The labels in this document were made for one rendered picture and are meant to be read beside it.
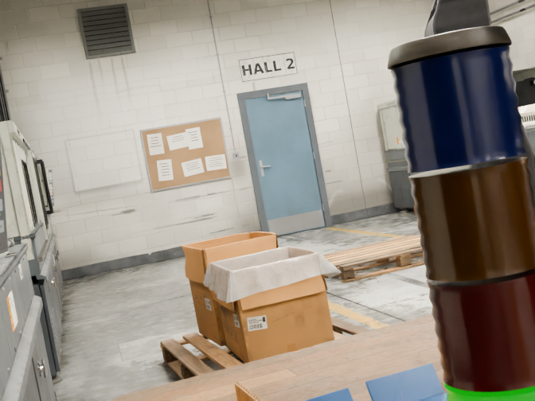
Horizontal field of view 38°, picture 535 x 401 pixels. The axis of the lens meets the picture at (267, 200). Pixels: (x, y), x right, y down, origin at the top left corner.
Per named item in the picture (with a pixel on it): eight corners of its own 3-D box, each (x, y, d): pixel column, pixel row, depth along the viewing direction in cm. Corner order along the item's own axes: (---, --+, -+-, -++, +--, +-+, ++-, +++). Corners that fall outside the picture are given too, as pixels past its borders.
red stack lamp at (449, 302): (513, 348, 28) (498, 256, 28) (588, 368, 24) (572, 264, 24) (421, 374, 27) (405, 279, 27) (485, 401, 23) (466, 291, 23)
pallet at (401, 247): (414, 247, 798) (412, 234, 797) (466, 255, 702) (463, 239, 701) (306, 272, 764) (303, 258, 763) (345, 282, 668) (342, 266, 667)
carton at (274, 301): (355, 344, 401) (338, 249, 399) (240, 373, 385) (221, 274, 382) (314, 324, 465) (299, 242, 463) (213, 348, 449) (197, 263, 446)
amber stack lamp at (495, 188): (498, 252, 28) (482, 160, 28) (571, 259, 24) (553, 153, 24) (404, 275, 27) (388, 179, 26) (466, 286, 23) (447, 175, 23)
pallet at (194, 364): (388, 359, 415) (383, 332, 414) (209, 410, 383) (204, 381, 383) (306, 326, 529) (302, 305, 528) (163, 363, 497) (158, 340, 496)
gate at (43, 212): (56, 237, 676) (39, 148, 672) (44, 239, 673) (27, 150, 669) (57, 233, 759) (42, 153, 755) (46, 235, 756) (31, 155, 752)
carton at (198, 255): (300, 326, 465) (283, 232, 462) (216, 348, 448) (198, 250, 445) (269, 314, 519) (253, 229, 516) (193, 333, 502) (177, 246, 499)
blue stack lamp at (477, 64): (482, 156, 28) (466, 62, 27) (552, 148, 24) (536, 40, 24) (387, 174, 26) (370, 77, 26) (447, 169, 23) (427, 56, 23)
